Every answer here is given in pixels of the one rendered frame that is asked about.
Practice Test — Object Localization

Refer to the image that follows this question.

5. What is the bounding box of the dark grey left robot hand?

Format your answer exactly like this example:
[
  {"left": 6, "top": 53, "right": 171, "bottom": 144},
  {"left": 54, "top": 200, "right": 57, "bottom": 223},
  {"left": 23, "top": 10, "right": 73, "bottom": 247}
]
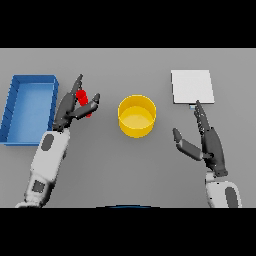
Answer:
[{"left": 51, "top": 73, "right": 101, "bottom": 132}]

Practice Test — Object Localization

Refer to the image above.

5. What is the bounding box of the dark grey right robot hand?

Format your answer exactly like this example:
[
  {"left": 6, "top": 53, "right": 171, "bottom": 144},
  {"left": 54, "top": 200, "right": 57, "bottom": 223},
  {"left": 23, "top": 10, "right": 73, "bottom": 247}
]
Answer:
[{"left": 172, "top": 99, "right": 229, "bottom": 178}]

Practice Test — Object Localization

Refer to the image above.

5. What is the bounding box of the red beaker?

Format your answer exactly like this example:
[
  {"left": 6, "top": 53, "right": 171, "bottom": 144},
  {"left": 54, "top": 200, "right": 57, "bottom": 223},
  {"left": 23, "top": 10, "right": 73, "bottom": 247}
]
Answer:
[{"left": 75, "top": 89, "right": 93, "bottom": 118}]

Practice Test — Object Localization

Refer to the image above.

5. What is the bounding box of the pale square measuring scale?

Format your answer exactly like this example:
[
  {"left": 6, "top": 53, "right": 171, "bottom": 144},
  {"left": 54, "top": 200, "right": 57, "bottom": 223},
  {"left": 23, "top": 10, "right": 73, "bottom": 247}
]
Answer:
[{"left": 170, "top": 69, "right": 216, "bottom": 110}]

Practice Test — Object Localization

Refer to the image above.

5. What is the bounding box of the yellow bowl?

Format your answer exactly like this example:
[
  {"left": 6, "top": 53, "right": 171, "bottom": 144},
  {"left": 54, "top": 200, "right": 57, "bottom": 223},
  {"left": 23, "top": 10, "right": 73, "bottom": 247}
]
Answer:
[{"left": 117, "top": 94, "right": 158, "bottom": 139}]

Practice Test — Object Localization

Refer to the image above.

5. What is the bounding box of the blue tray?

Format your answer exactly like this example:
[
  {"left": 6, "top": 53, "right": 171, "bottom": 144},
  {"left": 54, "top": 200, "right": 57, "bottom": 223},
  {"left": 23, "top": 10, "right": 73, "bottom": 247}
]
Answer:
[{"left": 0, "top": 74, "right": 60, "bottom": 147}]

